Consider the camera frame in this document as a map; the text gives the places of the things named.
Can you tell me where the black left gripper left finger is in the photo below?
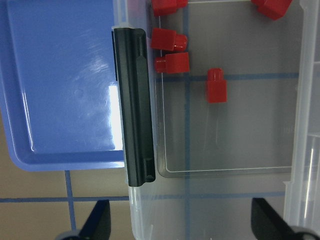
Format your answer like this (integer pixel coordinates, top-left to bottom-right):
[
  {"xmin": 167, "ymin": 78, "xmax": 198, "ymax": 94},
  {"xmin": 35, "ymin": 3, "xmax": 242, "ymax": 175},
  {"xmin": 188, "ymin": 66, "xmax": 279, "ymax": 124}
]
[{"xmin": 78, "ymin": 200, "xmax": 111, "ymax": 240}]

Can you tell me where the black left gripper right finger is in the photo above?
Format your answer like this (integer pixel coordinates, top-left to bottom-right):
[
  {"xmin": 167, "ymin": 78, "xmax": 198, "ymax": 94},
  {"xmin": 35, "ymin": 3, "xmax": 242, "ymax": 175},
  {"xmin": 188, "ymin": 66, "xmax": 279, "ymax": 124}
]
[{"xmin": 251, "ymin": 197, "xmax": 295, "ymax": 240}]

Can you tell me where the clear plastic box lid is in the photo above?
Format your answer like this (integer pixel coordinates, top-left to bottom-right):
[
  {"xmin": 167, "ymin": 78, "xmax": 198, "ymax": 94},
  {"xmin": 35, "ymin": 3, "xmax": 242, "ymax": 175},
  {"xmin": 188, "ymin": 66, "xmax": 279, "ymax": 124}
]
[{"xmin": 284, "ymin": 0, "xmax": 320, "ymax": 235}]

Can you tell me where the red block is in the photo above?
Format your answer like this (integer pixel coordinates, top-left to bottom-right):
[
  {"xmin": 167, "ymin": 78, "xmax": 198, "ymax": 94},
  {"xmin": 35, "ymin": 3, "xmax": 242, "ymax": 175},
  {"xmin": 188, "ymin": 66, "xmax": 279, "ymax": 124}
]
[
  {"xmin": 151, "ymin": 28, "xmax": 188, "ymax": 52},
  {"xmin": 251, "ymin": 0, "xmax": 293, "ymax": 21},
  {"xmin": 206, "ymin": 68, "xmax": 228, "ymax": 104},
  {"xmin": 151, "ymin": 0, "xmax": 188, "ymax": 17},
  {"xmin": 154, "ymin": 52, "xmax": 190, "ymax": 74}
]

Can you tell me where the clear plastic storage box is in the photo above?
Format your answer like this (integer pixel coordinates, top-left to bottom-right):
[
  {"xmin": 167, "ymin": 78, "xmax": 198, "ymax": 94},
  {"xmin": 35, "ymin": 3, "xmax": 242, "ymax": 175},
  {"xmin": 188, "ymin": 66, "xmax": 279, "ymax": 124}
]
[{"xmin": 114, "ymin": 0, "xmax": 320, "ymax": 240}]

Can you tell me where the blue plastic tray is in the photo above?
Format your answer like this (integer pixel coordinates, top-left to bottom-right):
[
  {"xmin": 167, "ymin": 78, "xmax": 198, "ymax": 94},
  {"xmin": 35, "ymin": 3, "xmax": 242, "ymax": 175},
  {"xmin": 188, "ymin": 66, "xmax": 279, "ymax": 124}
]
[{"xmin": 0, "ymin": 0, "xmax": 124, "ymax": 172}]

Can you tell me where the black box latch handle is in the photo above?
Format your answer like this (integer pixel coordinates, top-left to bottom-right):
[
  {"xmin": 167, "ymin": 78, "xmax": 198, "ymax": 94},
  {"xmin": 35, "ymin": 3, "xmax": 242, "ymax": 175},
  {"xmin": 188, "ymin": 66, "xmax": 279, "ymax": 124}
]
[{"xmin": 112, "ymin": 28, "xmax": 156, "ymax": 187}]

